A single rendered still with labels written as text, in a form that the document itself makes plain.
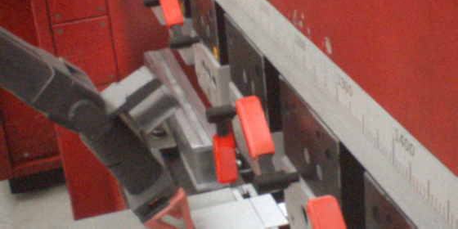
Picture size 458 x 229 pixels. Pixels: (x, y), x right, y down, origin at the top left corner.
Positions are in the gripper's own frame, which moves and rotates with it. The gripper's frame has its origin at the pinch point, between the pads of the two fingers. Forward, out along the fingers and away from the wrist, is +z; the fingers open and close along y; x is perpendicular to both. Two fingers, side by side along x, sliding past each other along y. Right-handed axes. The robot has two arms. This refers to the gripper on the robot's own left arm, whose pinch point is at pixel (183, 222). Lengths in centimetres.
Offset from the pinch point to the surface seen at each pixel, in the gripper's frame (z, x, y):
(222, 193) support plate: 5.3, -5.8, 8.4
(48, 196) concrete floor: 82, 67, 200
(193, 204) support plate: 3.1, -1.7, 7.2
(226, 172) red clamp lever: -12.0, -10.2, -15.6
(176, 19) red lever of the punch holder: -21.4, -15.9, 8.0
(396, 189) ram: -27, -21, -54
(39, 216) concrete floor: 80, 71, 187
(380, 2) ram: -38, -27, -52
